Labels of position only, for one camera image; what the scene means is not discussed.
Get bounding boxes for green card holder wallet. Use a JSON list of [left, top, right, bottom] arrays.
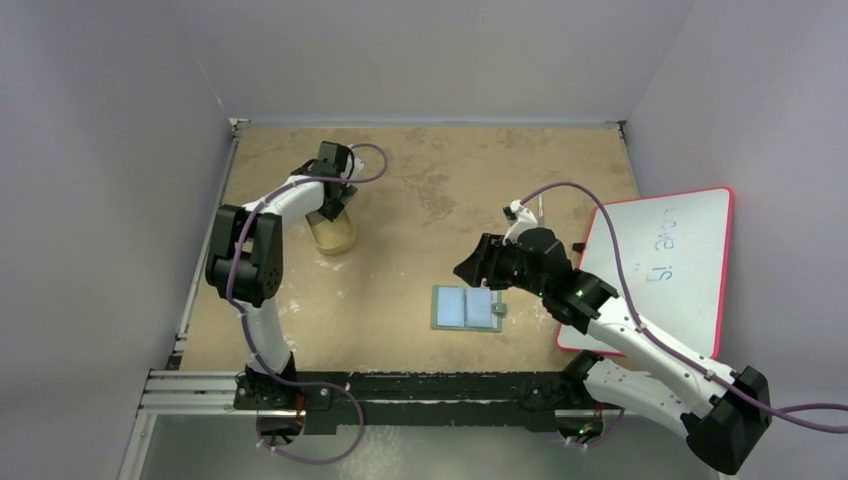
[[430, 285, 508, 333]]

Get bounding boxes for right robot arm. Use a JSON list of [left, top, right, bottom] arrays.
[[453, 228, 772, 475]]

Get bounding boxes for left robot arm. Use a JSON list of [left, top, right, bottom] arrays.
[[204, 141, 365, 409]]

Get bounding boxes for beige oval tray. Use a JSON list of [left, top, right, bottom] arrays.
[[306, 210, 357, 257]]

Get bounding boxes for pink framed whiteboard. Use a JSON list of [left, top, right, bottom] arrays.
[[578, 187, 734, 358]]

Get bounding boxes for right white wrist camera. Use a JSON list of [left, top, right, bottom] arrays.
[[502, 200, 539, 245]]

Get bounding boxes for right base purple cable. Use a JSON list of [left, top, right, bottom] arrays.
[[563, 407, 627, 452]]

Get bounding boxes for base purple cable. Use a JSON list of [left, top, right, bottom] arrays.
[[255, 381, 368, 466], [563, 407, 627, 452]]

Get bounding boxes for black base frame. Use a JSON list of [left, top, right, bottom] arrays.
[[233, 359, 619, 443]]

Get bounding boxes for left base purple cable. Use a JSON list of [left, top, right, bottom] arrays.
[[255, 381, 368, 466]]

